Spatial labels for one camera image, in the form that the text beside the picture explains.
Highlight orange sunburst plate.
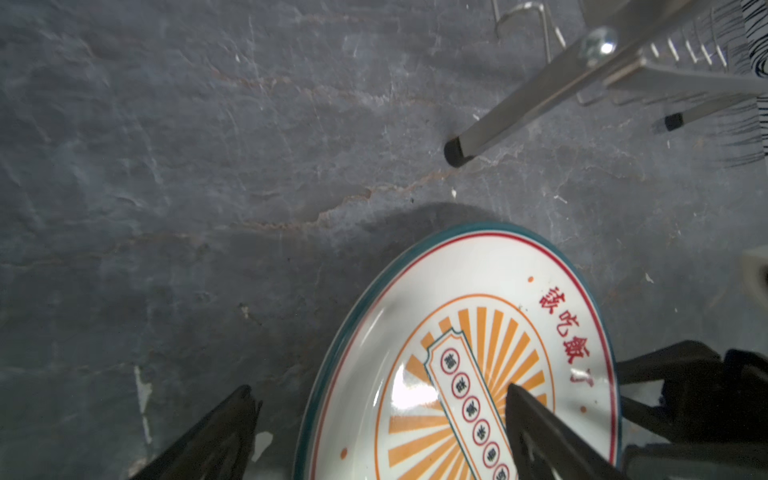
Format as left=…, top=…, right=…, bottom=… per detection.
left=293, top=223, right=621, bottom=479

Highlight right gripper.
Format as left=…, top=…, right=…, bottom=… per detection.
left=617, top=340, right=767, bottom=479

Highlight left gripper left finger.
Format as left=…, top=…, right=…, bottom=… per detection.
left=131, top=385, right=261, bottom=480

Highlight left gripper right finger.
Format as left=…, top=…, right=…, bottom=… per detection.
left=506, top=384, right=625, bottom=479

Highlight stainless steel dish rack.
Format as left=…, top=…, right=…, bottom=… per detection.
left=444, top=1, right=767, bottom=168

